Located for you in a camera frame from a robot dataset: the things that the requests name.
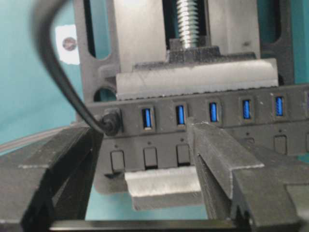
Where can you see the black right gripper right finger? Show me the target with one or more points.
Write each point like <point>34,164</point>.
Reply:
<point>247,182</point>

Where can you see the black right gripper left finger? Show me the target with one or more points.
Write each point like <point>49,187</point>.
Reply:
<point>48,180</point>

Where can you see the black multi-port USB hub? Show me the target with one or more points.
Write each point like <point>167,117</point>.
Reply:
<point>152,134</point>

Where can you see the white sticker with dark dot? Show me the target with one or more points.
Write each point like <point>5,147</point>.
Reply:
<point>66,44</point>

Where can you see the black bench vise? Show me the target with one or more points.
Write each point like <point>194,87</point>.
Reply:
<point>143,49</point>

